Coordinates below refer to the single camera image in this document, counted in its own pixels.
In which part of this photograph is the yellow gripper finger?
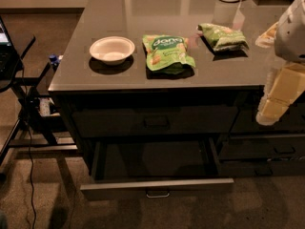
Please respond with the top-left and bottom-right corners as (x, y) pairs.
(255, 23), (278, 48)

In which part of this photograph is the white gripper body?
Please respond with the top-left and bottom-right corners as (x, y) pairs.
(255, 62), (305, 126)

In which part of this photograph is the dark drawer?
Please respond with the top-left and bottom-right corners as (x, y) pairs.
(80, 140), (234, 200)
(72, 106), (237, 137)

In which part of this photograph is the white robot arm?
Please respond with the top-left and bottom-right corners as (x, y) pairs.
(255, 0), (305, 126)

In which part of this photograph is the right top drawer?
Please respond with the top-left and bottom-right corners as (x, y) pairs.
(231, 103), (305, 134)

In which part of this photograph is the right middle drawer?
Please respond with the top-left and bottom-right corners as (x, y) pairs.
(218, 135), (305, 160)

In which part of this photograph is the dark top drawer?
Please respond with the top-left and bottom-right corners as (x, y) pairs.
(72, 106), (237, 137)

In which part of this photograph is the green snack bag rear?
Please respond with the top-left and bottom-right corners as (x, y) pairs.
(197, 23), (249, 52)

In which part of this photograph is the green snack bag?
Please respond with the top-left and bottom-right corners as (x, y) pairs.
(142, 34), (195, 74)
(197, 23), (249, 52)

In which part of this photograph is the green snack bag front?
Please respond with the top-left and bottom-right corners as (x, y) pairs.
(142, 34), (195, 74)

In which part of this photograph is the dark cabinet with glossy top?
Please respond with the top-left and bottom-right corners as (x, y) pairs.
(50, 0), (305, 181)

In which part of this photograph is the white paper bowl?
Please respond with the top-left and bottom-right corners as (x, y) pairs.
(90, 36), (135, 65)

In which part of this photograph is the blue bottle cap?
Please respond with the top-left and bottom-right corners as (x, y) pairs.
(49, 54), (60, 65)

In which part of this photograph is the black side stand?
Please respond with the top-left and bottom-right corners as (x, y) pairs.
(0, 33), (74, 164)

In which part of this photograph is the laptop on side stand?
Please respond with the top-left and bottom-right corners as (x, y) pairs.
(0, 17), (21, 80)

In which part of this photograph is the black cable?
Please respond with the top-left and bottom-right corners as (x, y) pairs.
(18, 59), (38, 229)

